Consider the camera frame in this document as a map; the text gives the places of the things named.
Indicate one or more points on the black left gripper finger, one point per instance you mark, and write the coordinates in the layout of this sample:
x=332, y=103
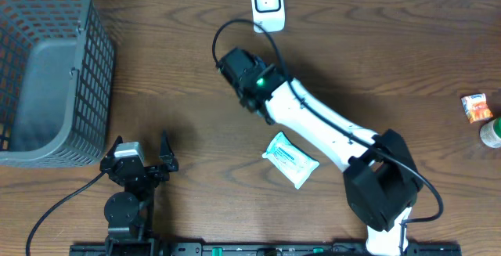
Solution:
x=166, y=154
x=111, y=151

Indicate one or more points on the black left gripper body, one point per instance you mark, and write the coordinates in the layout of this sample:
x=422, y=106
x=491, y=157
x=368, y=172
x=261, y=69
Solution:
x=153, y=177

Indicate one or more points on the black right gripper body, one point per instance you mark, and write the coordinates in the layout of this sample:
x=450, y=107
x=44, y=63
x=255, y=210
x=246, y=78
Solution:
x=242, y=92

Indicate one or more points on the mint green wipes pack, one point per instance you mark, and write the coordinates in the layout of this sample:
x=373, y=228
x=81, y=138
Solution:
x=295, y=164

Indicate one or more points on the orange snack packet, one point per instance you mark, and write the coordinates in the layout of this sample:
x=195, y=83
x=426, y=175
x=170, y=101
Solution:
x=476, y=107

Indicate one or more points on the green lidded jar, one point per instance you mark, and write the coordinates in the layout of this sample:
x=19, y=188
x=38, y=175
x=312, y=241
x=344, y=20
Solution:
x=490, y=134

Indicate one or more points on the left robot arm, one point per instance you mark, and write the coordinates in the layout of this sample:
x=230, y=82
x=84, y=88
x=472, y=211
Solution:
x=129, y=213

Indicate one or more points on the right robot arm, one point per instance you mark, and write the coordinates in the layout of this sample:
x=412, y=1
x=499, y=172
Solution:
x=378, y=171

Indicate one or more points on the white barcode scanner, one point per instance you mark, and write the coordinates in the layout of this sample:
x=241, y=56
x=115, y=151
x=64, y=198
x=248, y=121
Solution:
x=268, y=14

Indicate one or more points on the dark grey plastic basket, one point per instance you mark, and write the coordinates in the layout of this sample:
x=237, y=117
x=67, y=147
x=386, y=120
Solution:
x=57, y=67

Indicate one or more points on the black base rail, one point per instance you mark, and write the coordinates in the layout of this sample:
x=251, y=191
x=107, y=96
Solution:
x=199, y=249

